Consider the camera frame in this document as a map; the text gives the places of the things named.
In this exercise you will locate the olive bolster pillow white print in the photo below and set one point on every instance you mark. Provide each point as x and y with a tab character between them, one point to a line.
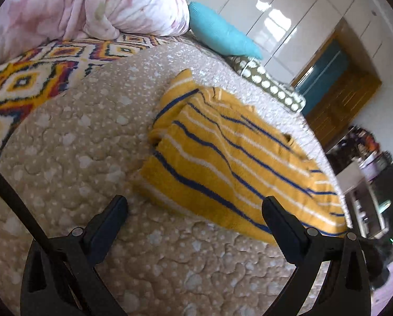
272	85

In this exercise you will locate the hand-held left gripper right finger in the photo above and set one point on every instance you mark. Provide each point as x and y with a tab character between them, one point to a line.
278	220

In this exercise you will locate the yellow striped sweater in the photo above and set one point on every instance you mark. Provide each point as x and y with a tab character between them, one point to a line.
216	158

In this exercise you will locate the geometric patterned blanket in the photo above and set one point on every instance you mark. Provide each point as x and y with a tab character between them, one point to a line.
19	82

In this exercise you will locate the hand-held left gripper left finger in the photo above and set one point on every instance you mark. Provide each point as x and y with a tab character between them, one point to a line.
112	220

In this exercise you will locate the pink floral duvet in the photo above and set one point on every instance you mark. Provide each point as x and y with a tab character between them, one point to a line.
68	6

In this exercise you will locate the white shelf unit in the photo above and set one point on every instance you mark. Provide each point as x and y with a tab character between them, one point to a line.
361	187

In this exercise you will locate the white glossy wardrobe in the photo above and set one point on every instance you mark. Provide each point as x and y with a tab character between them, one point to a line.
282	6

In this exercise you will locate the beige quilted bedspread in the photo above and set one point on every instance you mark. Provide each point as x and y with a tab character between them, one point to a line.
84	158

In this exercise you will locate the wooden door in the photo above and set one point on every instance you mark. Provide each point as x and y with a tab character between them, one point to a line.
341	112

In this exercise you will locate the teal glass door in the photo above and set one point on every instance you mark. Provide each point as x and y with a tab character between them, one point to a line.
328	69

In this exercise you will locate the teal pillow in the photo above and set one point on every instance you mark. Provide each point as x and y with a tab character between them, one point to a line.
222	36

